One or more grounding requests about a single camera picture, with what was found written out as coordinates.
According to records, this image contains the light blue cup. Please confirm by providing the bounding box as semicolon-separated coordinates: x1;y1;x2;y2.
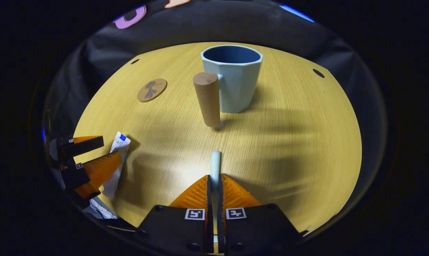
193;44;264;128

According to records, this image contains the white toothpaste tube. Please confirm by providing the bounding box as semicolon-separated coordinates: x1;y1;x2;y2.
101;132;131;198

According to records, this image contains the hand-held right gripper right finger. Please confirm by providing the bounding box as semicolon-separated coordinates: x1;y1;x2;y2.
217;174;303;255

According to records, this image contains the white patterned cloth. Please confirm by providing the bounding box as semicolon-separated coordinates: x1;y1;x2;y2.
89;198;118;219

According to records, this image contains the pale green toothbrush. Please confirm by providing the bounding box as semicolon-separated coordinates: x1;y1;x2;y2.
210;151;222;254

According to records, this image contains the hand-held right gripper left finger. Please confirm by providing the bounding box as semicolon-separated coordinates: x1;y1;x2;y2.
136;174;214;254

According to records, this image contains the black backdrop cloth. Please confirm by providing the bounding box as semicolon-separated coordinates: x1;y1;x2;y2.
44;0;387;217

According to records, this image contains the round brown coaster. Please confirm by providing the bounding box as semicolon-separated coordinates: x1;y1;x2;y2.
137;78;168;103

